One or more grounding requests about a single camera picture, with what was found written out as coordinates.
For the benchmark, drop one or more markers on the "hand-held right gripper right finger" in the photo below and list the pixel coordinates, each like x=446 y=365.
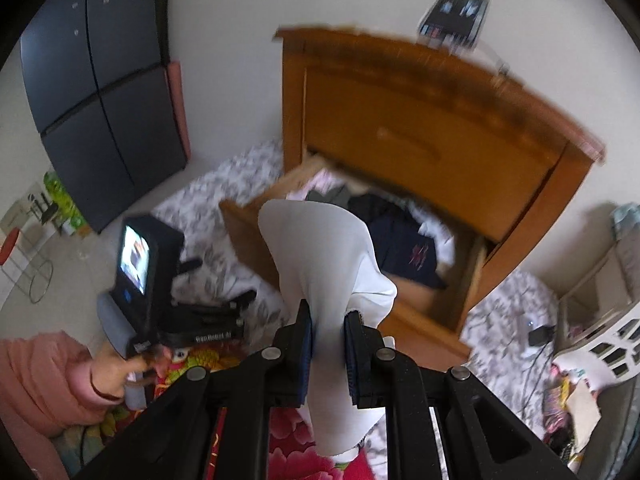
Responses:
x=352 y=360

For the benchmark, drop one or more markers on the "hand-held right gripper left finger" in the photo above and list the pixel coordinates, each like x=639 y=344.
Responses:
x=305 y=355

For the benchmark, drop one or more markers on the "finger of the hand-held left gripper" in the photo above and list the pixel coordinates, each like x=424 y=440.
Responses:
x=240 y=301
x=190 y=266

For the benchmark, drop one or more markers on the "wooden drawer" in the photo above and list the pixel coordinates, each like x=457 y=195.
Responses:
x=425 y=150
x=250 y=240

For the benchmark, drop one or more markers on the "white cloth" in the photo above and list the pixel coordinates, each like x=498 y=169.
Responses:
x=320 y=260

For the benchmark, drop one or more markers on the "navy garment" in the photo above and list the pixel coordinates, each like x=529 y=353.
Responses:
x=400 y=240

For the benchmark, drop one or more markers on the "grey garment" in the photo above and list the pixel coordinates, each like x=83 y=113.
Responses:
x=330 y=195

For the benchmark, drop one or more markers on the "person's left forearm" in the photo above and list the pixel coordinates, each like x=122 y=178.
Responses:
x=40 y=385

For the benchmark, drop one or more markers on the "person's left hand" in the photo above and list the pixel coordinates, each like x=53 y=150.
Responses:
x=112 y=375

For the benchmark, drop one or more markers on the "floral bed sheet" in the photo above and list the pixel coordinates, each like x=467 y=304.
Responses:
x=210 y=200

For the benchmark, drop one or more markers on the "red floral blanket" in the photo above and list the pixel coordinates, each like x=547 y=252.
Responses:
x=290 y=440

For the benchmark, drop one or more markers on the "green box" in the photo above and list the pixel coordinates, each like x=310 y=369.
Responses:
x=67 y=205

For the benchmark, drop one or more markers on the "red stool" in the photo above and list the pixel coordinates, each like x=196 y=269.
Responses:
x=7 y=247

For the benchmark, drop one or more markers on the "pink board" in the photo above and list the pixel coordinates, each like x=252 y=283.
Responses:
x=177 y=110

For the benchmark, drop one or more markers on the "wooden nightstand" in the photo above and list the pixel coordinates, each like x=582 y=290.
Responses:
x=295 y=110

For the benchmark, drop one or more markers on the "black charger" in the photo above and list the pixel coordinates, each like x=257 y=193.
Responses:
x=542 y=335

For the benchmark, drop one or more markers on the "pile of colourful trinkets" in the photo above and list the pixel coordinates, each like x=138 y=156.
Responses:
x=565 y=410

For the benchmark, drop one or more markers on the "closed wooden drawer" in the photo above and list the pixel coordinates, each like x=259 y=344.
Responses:
x=425 y=150

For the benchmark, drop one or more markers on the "teal bag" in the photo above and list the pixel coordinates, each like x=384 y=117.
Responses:
x=625 y=220

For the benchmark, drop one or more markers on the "black flat device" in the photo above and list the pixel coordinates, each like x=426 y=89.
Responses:
x=452 y=17

